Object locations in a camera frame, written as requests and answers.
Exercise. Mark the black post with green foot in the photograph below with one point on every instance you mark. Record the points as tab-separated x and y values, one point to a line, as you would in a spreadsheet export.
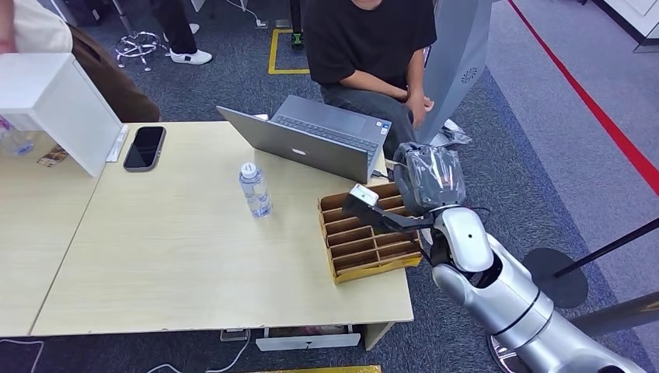
296	31

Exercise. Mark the chrome stool base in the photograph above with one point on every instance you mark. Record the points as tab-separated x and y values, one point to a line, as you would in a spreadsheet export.
138	46

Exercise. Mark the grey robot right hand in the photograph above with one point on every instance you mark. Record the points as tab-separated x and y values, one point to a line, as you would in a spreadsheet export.
430	177

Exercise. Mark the white flat strip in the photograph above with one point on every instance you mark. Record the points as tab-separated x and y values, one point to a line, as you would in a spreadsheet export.
117	144

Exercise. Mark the person's right hand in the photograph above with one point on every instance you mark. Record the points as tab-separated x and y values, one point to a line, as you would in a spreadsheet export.
429	103

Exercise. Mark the grey kiosk stand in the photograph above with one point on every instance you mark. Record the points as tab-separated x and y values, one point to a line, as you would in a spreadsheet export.
455	67

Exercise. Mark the standing person with white shoes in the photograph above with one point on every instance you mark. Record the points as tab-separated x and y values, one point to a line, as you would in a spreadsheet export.
180	36

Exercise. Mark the chrome stanchion with round base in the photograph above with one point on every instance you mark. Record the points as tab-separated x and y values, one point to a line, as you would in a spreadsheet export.
612	314

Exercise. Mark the black stanchion with round base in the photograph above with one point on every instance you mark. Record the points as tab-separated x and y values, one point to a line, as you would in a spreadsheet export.
564	280

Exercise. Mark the clear plastic bag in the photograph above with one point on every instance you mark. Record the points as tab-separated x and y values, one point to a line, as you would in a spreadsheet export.
455	133

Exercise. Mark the person's left hand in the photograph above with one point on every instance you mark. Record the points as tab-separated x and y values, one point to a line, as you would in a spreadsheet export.
416	109

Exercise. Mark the patterned snack packet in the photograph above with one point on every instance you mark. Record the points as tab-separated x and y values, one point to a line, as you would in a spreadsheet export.
52	156

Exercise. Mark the white box cabinet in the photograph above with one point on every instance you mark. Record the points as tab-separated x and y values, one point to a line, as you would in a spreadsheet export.
62	108

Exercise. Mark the person beside white cabinet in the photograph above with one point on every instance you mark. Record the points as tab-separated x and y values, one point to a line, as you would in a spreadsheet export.
110	82

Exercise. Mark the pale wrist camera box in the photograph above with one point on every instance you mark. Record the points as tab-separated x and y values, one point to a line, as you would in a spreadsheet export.
363	196

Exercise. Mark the brown cardboard card organizer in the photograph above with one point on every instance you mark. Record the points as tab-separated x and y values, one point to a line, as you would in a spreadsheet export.
360	247

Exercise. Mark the clear plastic water bottle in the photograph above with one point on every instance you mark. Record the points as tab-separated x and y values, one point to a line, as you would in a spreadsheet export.
255	193

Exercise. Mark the black smartphone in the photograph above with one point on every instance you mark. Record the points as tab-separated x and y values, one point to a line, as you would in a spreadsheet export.
145	148

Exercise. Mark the small clear bottle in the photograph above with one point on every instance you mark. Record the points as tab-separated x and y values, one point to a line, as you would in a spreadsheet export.
15	141

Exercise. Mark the seated person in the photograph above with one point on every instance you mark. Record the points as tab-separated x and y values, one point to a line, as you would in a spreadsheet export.
365	46

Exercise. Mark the white furniture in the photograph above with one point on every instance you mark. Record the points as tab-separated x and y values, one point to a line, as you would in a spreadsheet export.
636	20

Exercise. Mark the grey open laptop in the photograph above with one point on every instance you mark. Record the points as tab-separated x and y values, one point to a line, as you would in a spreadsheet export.
314	139

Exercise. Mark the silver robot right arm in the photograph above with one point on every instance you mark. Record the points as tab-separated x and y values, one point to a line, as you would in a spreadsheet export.
509	303

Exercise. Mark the white under-desk tray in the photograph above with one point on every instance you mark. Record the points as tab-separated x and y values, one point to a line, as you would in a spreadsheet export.
309	342

